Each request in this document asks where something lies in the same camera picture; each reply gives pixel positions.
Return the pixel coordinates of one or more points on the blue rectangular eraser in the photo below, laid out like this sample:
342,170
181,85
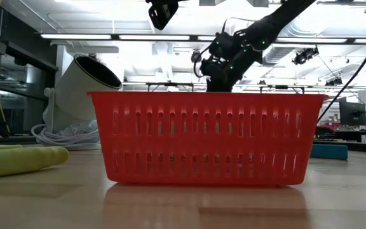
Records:
329,151

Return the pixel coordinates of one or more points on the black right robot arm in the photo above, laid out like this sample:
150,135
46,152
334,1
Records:
281,19

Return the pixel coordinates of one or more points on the red slotted plastic basket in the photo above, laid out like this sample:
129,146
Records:
202,143

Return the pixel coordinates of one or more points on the black ceiling track light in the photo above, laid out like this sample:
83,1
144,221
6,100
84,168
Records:
334,82
303,56

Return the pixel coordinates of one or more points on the black overhead light beam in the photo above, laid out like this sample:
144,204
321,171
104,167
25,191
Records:
114,37

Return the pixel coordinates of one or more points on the small red background object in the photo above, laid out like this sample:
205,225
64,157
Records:
324,129

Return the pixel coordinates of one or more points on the white printed sign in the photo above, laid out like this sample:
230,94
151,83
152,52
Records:
333,114

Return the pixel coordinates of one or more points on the black computer monitor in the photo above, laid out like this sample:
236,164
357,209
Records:
352,113

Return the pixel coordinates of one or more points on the black background desk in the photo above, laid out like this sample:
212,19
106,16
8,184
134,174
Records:
348,136

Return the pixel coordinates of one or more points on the white cylindrical desk lamp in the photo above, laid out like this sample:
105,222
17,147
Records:
75,95

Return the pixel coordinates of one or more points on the black overhead camera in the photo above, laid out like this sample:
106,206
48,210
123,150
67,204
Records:
196,57

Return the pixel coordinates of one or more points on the silver ventilation duct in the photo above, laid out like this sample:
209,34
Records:
276,55

